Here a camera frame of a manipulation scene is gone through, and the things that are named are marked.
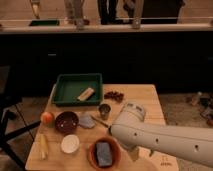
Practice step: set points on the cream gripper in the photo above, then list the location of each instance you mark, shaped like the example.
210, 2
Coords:
134, 154

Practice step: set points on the wooden block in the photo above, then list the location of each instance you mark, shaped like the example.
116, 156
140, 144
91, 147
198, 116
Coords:
86, 94

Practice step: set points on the green plastic tray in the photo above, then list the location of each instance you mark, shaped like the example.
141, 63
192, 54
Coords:
70, 86

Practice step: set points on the yellow corn cob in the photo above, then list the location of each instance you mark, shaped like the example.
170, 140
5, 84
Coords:
43, 147

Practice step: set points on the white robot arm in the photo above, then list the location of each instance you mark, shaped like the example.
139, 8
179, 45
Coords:
193, 144

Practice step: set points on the grey cloth piece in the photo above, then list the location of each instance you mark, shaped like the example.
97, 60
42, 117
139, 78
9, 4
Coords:
86, 121

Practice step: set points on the red yellow apple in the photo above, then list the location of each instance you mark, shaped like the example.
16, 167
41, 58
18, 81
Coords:
47, 118

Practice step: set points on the dark red grapes bunch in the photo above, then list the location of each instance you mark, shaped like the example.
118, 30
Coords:
114, 95

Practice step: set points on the small metal cup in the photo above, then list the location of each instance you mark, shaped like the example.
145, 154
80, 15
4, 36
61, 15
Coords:
104, 110

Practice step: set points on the blue sponge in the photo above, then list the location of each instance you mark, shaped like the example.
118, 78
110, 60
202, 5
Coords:
103, 153

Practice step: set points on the wooden table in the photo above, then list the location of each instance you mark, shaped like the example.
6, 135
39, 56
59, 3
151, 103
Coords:
59, 161

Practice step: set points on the dark red bowl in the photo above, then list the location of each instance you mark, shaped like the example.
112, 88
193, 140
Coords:
66, 122

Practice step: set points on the wooden stick utensil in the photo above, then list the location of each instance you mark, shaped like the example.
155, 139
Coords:
101, 122

